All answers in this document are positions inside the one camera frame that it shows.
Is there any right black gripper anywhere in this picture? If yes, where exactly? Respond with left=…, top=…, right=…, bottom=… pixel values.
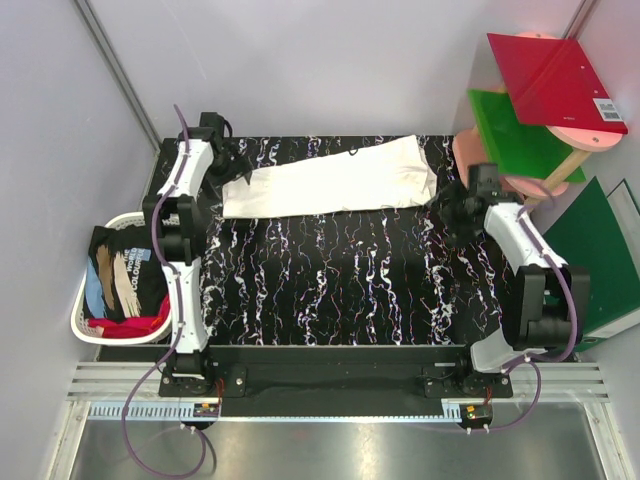
left=421, top=178, right=480, bottom=250

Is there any white daisy t-shirt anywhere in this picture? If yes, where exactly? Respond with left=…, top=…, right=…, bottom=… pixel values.
left=222, top=135, right=437, bottom=219

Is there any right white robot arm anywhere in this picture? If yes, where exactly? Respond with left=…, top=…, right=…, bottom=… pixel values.
left=428, top=163, right=590, bottom=397

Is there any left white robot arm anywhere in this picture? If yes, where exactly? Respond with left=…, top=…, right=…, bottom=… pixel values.
left=143, top=112, right=252, bottom=396

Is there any pink wooden shelf stand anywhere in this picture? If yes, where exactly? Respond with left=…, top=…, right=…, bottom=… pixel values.
left=453, top=32, right=629, bottom=201

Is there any light green plastic folder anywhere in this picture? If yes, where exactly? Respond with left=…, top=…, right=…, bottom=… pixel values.
left=468, top=89, right=573, bottom=180

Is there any black marble table mat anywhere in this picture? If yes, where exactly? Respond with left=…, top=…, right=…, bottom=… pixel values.
left=149, top=135, right=554, bottom=347

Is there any black printed t-shirt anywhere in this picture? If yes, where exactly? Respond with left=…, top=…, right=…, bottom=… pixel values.
left=83, top=225, right=167, bottom=323

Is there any red plastic folder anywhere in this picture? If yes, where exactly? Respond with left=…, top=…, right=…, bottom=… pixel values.
left=487, top=33, right=628, bottom=135

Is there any red t-shirt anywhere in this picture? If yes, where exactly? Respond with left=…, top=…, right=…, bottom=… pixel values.
left=88, top=296, right=170, bottom=339

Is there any white perforated laundry basket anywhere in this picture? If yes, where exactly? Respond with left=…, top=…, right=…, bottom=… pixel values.
left=70, top=212, right=171, bottom=346

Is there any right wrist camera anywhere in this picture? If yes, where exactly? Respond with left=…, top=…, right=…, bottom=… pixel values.
left=468, top=163, right=501, bottom=196

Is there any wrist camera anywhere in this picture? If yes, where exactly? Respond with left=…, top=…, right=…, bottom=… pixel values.
left=468, top=163, right=501, bottom=196
left=199, top=112, right=233, bottom=138

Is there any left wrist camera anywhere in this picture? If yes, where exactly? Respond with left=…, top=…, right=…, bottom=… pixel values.
left=199, top=112, right=233, bottom=138

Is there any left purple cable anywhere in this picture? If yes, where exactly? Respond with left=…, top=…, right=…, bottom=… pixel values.
left=121, top=103, right=218, bottom=477

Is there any purple cable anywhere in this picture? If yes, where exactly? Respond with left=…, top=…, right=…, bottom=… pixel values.
left=449, top=189, right=584, bottom=432
left=121, top=103, right=218, bottom=477

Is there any dark green ring binder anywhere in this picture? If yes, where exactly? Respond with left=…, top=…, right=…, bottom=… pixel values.
left=544, top=178, right=639, bottom=352

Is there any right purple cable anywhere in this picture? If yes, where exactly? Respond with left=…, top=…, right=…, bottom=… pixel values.
left=449, top=189, right=584, bottom=432

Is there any aluminium frame rail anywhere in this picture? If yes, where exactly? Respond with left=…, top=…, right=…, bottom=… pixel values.
left=67, top=362, right=609, bottom=403

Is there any corner aluminium post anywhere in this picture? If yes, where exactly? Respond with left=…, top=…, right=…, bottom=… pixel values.
left=70, top=0, right=162, bottom=151

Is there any grey slotted cable duct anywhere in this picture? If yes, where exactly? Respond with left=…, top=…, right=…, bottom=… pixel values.
left=88, top=401, right=221, bottom=422

